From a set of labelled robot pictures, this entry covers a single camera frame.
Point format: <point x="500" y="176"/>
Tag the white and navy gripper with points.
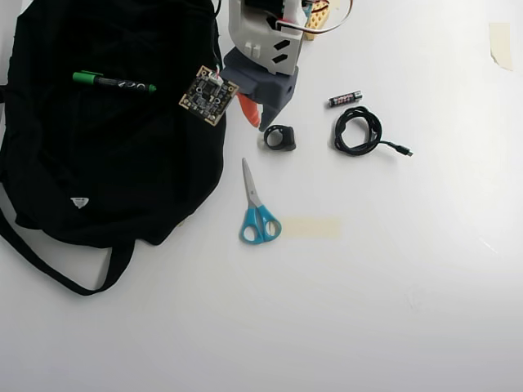
<point x="273" y="91"/>

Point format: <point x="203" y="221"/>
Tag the green capped black marker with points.
<point x="114" y="83"/>

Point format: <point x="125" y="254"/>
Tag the yellow perforated robot arm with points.
<point x="318" y="24"/>

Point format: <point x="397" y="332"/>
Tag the black fabric bag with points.
<point x="102" y="163"/>

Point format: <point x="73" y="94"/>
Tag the black AAA battery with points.
<point x="345" y="100"/>

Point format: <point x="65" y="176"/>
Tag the long beige masking tape strip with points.
<point x="310" y="227"/>

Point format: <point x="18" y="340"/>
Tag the short beige masking tape strip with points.
<point x="501" y="45"/>

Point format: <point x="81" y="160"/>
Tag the bare camera circuit board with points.
<point x="208" y="96"/>

